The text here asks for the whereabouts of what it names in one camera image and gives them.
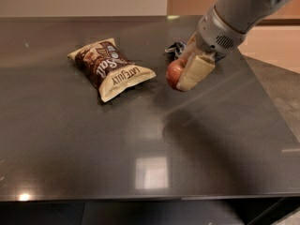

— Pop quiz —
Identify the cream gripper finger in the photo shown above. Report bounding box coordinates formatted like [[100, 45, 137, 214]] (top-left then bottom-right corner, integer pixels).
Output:
[[179, 34, 201, 67], [176, 55, 215, 92]]

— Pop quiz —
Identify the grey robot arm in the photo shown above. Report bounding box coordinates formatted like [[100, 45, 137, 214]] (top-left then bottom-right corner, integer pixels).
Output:
[[168, 0, 290, 91]]

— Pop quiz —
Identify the red apple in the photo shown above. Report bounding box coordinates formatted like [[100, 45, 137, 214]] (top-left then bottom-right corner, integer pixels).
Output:
[[166, 58, 187, 92]]

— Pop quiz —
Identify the brown Late July chip bag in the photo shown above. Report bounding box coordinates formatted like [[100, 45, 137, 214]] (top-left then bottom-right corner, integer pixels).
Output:
[[67, 38, 156, 102]]

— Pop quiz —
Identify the crumpled blue chip bag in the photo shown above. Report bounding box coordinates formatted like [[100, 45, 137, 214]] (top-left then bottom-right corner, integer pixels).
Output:
[[165, 42, 225, 62]]

